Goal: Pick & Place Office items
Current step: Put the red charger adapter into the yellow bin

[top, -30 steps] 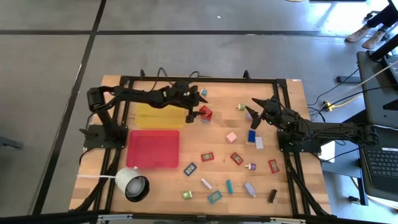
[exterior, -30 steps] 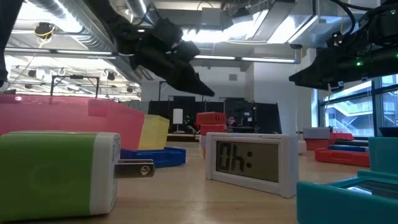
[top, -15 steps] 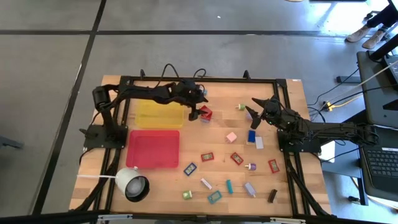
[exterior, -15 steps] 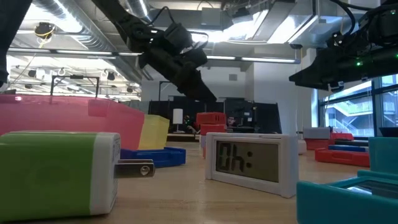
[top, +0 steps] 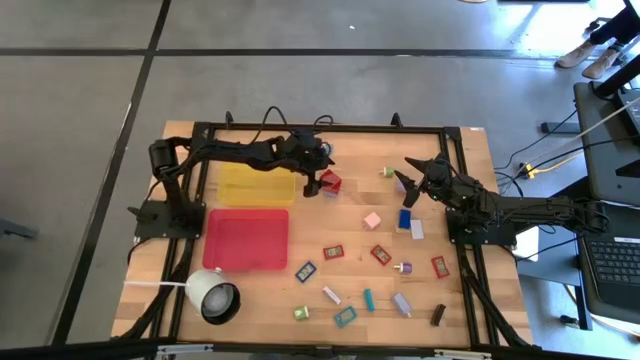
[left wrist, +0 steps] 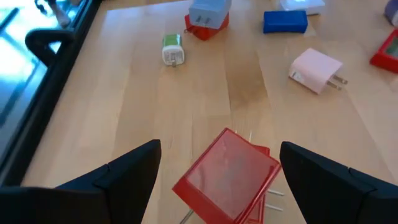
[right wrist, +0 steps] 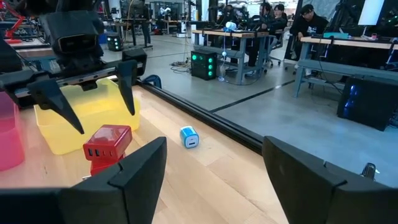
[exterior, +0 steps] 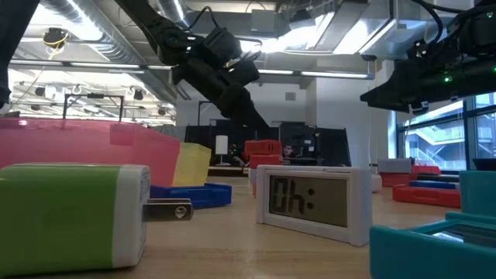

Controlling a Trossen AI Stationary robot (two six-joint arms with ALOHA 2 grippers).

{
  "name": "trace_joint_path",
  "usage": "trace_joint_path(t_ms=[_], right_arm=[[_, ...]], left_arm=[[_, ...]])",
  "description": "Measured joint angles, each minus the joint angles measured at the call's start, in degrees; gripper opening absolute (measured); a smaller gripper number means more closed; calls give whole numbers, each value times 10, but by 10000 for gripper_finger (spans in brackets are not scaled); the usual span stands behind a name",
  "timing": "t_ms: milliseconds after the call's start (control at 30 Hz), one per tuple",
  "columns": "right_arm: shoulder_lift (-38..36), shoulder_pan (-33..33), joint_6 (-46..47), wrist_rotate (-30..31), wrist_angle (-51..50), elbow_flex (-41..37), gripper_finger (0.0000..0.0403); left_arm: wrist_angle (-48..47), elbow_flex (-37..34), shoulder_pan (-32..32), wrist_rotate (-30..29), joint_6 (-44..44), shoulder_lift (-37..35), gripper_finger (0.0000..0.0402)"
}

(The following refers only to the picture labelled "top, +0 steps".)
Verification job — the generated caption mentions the black aluminium table frame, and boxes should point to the black aluminium table frame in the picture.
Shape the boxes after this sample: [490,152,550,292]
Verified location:
[110,110,535,351]

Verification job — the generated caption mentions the yellow translucent bin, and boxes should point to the yellow translucent bin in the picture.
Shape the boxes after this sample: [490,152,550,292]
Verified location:
[216,162,297,208]

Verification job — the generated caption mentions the grey floor object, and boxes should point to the grey floor object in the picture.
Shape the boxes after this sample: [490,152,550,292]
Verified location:
[0,217,39,240]

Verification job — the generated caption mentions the red charger block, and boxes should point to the red charger block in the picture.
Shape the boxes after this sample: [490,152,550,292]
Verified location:
[319,168,344,197]

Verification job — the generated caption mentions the white floor cable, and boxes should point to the white floor cable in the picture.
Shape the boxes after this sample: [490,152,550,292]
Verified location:
[537,94,640,162]

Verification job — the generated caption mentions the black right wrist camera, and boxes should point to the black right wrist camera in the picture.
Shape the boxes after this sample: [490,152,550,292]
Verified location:
[427,153,451,181]

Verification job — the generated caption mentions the black desk device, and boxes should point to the black desk device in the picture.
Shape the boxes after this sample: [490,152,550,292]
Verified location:
[614,89,640,142]

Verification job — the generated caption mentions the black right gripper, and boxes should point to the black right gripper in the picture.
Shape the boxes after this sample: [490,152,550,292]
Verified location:
[394,157,464,209]

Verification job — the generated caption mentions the white spotlight lamp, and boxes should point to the white spotlight lamp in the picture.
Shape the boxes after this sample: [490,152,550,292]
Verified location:
[184,267,242,326]

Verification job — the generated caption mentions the dark grey desk base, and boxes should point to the dark grey desk base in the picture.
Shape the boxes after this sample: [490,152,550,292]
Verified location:
[514,174,596,332]

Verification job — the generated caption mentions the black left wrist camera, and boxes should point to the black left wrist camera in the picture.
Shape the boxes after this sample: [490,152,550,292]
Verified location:
[292,127,321,147]

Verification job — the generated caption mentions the white paper sheet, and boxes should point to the white paper sheet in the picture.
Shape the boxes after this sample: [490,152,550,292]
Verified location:
[514,225,541,263]

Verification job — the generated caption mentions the person's shoe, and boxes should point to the person's shoe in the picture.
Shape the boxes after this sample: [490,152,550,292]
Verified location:
[555,40,597,70]
[582,47,624,80]

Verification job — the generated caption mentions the grey standing desk top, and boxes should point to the grey standing desk top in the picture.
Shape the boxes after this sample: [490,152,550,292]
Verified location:
[573,79,640,206]

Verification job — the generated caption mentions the red translucent bin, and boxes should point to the red translucent bin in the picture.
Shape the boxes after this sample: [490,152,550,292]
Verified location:
[201,208,291,272]

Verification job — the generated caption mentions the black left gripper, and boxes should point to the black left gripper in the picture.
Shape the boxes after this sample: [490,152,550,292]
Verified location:
[284,141,336,198]

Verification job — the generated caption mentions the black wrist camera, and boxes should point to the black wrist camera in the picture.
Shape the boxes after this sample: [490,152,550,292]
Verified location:
[427,153,451,181]
[292,127,321,147]

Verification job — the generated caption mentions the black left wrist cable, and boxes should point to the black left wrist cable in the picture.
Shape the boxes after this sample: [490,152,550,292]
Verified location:
[252,104,294,146]

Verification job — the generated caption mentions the dark laptop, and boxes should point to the dark laptop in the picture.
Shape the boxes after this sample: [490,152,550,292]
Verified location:
[571,198,640,326]

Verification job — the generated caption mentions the black floor cable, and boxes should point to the black floor cable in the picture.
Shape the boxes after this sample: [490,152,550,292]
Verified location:
[494,107,640,197]

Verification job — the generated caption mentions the black rig crossbar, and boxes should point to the black rig crossbar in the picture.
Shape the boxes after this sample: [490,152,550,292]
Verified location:
[0,335,640,360]

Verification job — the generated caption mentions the person's leg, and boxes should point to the person's leg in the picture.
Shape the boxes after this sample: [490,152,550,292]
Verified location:
[588,0,640,47]

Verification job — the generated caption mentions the black diagonal desk bar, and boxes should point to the black diagonal desk bar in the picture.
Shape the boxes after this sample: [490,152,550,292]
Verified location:
[592,54,640,99]

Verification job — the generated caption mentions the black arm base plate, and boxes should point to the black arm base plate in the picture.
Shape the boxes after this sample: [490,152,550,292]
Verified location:
[445,207,519,247]
[127,199,207,241]

